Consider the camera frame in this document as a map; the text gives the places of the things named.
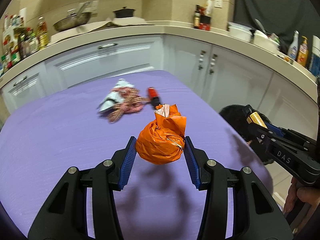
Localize orange dish soap bottle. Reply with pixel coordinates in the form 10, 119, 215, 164
297, 36, 309, 67

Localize small orange bag ball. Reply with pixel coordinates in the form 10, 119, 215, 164
136, 104, 187, 165

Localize white rectangular container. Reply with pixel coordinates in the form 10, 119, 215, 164
253, 30, 279, 54

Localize white spray bottle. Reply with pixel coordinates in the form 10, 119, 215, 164
287, 30, 299, 61

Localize black curtain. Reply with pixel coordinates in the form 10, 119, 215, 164
233, 0, 319, 52

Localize person's right hand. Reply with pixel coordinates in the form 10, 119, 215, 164
283, 177, 320, 216

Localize white kitchen cabinets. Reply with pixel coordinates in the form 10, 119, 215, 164
1, 35, 318, 138

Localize dark sauce bottle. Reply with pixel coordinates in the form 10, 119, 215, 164
193, 4, 201, 29

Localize black trash bin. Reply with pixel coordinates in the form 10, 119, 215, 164
219, 105, 274, 165

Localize yellow label small bottle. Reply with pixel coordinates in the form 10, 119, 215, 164
242, 105, 267, 128

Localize red checkered ribbon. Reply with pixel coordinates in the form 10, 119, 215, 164
107, 87, 150, 122

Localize purple tablecloth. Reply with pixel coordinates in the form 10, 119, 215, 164
1, 70, 273, 239

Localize red small bottle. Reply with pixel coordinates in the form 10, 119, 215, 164
148, 87, 162, 109

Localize red black box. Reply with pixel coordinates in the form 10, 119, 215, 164
199, 15, 211, 31

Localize silver printed snack wrapper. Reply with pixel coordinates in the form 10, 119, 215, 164
98, 79, 135, 113

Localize steel wok pan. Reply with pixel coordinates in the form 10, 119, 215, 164
53, 1, 92, 32

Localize black pot with lid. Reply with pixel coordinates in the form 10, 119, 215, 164
113, 7, 135, 18

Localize white food container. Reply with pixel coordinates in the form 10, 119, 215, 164
228, 22, 252, 42

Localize cooking oil bottle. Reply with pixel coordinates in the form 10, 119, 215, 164
36, 16, 49, 49

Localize white blue bottle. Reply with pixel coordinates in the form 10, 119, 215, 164
309, 35, 320, 77

